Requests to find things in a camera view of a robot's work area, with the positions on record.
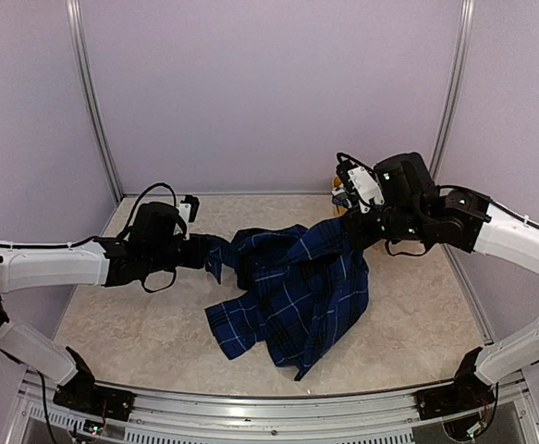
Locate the right aluminium frame post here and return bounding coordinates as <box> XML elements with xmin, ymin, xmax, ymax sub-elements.
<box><xmin>429</xmin><ymin>0</ymin><xmax>475</xmax><ymax>179</ymax></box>

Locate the blue plaid long sleeve shirt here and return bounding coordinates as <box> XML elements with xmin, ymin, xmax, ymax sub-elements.
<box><xmin>205</xmin><ymin>217</ymin><xmax>369</xmax><ymax>381</ymax></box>

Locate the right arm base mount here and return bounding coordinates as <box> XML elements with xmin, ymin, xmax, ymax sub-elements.
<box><xmin>415</xmin><ymin>347</ymin><xmax>496</xmax><ymax>420</ymax></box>

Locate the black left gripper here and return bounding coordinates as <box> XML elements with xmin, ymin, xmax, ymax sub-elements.
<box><xmin>146</xmin><ymin>233</ymin><xmax>211</xmax><ymax>275</ymax></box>

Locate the aluminium frame post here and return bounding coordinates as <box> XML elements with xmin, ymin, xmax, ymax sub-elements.
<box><xmin>66</xmin><ymin>0</ymin><xmax>124</xmax><ymax>204</ymax></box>
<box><xmin>429</xmin><ymin>0</ymin><xmax>475</xmax><ymax>179</ymax></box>

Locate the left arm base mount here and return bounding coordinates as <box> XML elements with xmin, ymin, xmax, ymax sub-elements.
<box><xmin>53</xmin><ymin>347</ymin><xmax>135</xmax><ymax>422</ymax></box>

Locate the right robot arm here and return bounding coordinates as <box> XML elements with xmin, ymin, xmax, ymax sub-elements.
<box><xmin>332</xmin><ymin>153</ymin><xmax>539</xmax><ymax>411</ymax></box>

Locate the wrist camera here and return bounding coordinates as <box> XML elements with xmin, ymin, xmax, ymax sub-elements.
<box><xmin>336</xmin><ymin>152</ymin><xmax>385</xmax><ymax>213</ymax></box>
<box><xmin>176</xmin><ymin>194</ymin><xmax>200</xmax><ymax>240</ymax></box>

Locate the front aluminium rail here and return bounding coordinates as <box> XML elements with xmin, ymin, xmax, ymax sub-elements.
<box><xmin>5</xmin><ymin>378</ymin><xmax>539</xmax><ymax>444</ymax></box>

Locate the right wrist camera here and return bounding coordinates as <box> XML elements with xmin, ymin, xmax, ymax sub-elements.
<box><xmin>336</xmin><ymin>152</ymin><xmax>385</xmax><ymax>213</ymax></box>

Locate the yellow plastic basket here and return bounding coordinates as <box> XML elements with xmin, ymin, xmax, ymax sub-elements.
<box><xmin>331</xmin><ymin>177</ymin><xmax>349</xmax><ymax>216</ymax></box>

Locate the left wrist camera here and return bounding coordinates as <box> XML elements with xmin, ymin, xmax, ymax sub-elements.
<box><xmin>176</xmin><ymin>194</ymin><xmax>200</xmax><ymax>240</ymax></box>

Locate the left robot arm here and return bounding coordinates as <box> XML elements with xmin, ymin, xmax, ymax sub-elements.
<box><xmin>0</xmin><ymin>195</ymin><xmax>207</xmax><ymax>412</ymax></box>

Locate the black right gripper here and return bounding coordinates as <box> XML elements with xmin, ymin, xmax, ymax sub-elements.
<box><xmin>337</xmin><ymin>203</ymin><xmax>428</xmax><ymax>251</ymax></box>

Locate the left aluminium frame post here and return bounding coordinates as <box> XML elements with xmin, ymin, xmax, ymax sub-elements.
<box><xmin>66</xmin><ymin>0</ymin><xmax>124</xmax><ymax>204</ymax></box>

